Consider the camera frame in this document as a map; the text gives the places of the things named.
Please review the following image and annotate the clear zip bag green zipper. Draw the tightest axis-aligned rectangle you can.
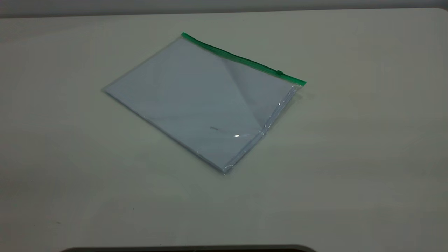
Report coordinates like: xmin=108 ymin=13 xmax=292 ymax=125
xmin=102 ymin=32 xmax=307 ymax=175

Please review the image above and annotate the dark rounded base edge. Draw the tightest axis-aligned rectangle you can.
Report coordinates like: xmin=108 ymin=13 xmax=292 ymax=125
xmin=59 ymin=245 xmax=318 ymax=252

